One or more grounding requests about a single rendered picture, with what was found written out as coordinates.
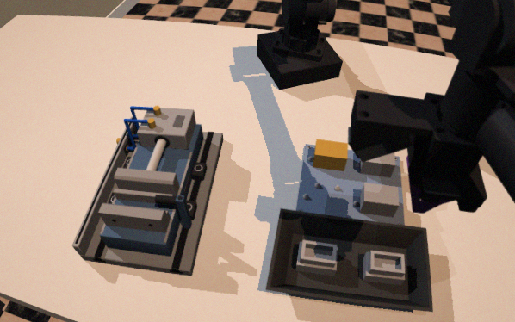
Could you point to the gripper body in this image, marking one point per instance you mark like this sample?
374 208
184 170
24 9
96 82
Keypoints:
467 188

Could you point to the brass-yellow block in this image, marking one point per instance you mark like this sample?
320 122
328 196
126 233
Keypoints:
330 155

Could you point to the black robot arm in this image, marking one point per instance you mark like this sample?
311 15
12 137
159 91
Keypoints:
381 123

